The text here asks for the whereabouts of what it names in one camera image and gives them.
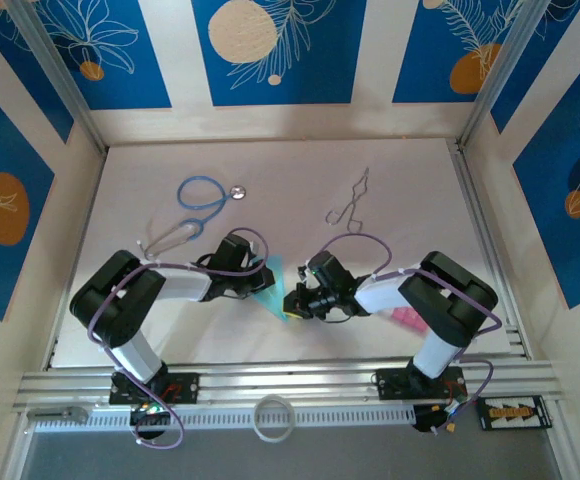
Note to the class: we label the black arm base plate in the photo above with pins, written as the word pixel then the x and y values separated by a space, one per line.
pixel 390 385
pixel 187 387

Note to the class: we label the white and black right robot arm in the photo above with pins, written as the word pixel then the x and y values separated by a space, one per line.
pixel 380 295

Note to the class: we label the aluminium side rail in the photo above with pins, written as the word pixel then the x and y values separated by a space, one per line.
pixel 475 200

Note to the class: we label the aluminium front rail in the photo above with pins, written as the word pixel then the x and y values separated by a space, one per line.
pixel 295 385

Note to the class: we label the small metal bracket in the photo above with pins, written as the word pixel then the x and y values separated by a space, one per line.
pixel 55 414

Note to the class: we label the aluminium corner post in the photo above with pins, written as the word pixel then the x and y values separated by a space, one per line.
pixel 57 70
pixel 496 70

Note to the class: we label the light blue paper sheet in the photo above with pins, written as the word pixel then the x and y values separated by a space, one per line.
pixel 275 290

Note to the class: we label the black orange terminal block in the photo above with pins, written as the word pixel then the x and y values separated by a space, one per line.
pixel 515 412

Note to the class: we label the blue stethoscope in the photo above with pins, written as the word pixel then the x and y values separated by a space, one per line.
pixel 239 191

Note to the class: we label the pink and clear pill box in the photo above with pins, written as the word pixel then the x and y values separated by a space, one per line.
pixel 410 320

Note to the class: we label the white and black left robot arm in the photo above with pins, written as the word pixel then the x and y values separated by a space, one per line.
pixel 185 285

